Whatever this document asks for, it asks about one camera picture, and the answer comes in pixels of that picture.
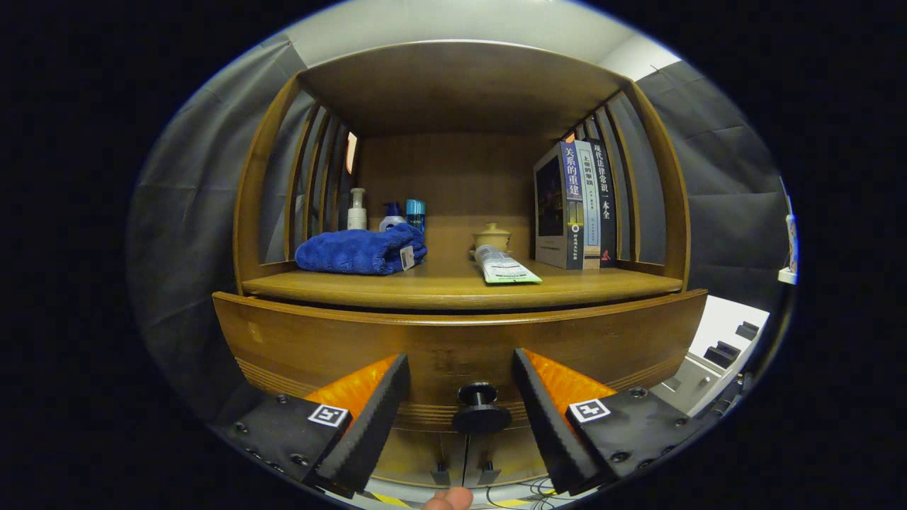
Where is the book with black spine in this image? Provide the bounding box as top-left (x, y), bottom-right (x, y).
top-left (590, 144), bottom-right (619, 268)

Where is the wooden cabinet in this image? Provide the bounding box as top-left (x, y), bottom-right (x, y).
top-left (232, 40), bottom-right (692, 489)

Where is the beige lidded teacup with saucer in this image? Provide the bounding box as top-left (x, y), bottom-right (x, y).
top-left (468, 222), bottom-right (512, 259)

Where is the wooden countertop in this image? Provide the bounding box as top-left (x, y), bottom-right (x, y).
top-left (241, 255), bottom-right (685, 310)

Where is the white squeeze tube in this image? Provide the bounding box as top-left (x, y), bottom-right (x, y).
top-left (473, 244), bottom-right (543, 285)

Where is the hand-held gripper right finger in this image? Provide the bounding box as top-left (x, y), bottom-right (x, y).
top-left (512, 347), bottom-right (702, 497)

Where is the book with pale spine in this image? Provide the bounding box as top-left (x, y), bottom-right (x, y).
top-left (574, 140), bottom-right (603, 270)

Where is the wooden drawer with black knob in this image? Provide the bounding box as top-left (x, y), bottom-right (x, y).
top-left (213, 288), bottom-right (709, 434)

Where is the book with dark cover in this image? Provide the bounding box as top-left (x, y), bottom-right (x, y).
top-left (533, 140), bottom-right (586, 271)

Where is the blue folded towel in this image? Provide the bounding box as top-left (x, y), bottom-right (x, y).
top-left (295, 223), bottom-right (428, 276)

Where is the white desk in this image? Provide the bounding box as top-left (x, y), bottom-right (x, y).
top-left (648, 295), bottom-right (771, 419)

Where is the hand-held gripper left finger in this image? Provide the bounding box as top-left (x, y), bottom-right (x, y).
top-left (213, 353), bottom-right (412, 499)

